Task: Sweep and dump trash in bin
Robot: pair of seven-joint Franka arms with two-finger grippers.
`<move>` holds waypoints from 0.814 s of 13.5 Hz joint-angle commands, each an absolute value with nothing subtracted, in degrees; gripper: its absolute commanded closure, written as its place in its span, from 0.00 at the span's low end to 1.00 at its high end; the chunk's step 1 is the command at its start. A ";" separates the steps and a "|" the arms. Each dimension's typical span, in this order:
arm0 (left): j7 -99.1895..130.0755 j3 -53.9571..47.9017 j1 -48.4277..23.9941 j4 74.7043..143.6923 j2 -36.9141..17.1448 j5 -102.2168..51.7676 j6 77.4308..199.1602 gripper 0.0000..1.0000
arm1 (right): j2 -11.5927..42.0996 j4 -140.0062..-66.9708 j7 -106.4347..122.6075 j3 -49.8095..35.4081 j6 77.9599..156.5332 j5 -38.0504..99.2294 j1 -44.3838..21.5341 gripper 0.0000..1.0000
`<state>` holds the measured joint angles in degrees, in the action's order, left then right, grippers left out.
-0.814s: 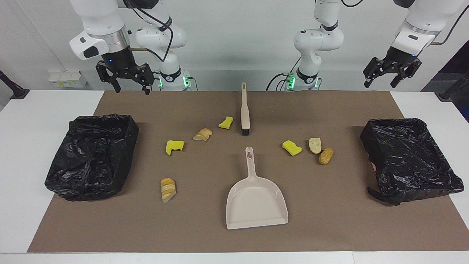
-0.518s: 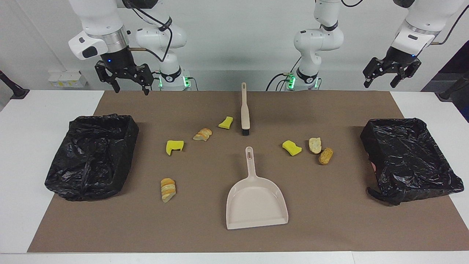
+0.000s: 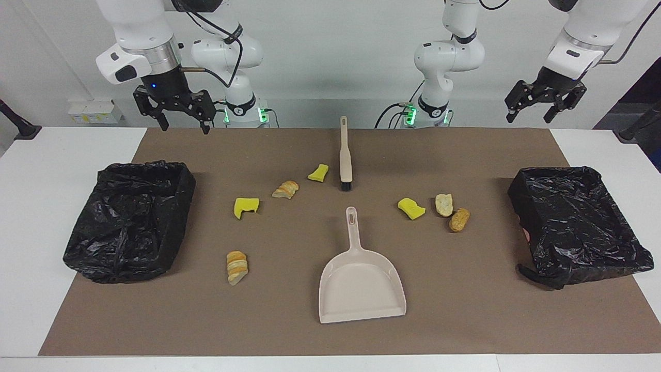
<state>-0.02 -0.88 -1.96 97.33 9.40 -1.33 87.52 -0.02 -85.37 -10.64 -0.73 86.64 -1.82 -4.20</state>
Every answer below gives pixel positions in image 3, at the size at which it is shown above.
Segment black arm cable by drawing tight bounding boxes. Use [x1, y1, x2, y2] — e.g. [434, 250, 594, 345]
[170, 0, 244, 88]
[589, 0, 661, 65]

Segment black left base cable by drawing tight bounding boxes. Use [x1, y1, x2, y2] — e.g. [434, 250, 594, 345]
[375, 102, 414, 129]

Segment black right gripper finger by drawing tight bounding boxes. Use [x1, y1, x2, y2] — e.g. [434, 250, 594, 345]
[181, 90, 216, 135]
[133, 85, 170, 131]

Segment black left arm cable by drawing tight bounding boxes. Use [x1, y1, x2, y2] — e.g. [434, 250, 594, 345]
[589, 0, 661, 65]

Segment white socket box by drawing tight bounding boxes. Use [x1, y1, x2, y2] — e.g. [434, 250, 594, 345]
[68, 99, 124, 125]

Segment bin with black bag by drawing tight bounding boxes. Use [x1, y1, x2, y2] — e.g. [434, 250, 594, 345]
[508, 166, 655, 290]
[63, 160, 197, 284]

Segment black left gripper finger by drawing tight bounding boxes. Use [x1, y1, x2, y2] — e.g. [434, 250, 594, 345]
[505, 80, 543, 123]
[543, 87, 588, 123]

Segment striped bread slices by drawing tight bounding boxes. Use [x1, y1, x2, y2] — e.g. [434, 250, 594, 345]
[226, 251, 249, 286]

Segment beige plastic dustpan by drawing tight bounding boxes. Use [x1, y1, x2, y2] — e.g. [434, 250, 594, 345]
[319, 207, 407, 324]

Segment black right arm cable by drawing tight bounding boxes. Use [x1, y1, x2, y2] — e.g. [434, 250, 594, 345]
[170, 0, 244, 88]

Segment striped croissant piece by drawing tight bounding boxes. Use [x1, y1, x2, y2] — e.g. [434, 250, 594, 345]
[272, 180, 300, 200]

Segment black stand foot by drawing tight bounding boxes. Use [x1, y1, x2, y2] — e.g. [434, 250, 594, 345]
[0, 98, 42, 140]
[613, 101, 661, 144]

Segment brown table mat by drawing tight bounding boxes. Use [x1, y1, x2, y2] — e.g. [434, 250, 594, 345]
[39, 128, 661, 356]

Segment brown bread roll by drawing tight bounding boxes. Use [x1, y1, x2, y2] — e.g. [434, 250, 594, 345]
[449, 208, 471, 233]

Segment beige brush black bristles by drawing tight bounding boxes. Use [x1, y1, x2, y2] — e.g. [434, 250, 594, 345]
[339, 116, 354, 191]

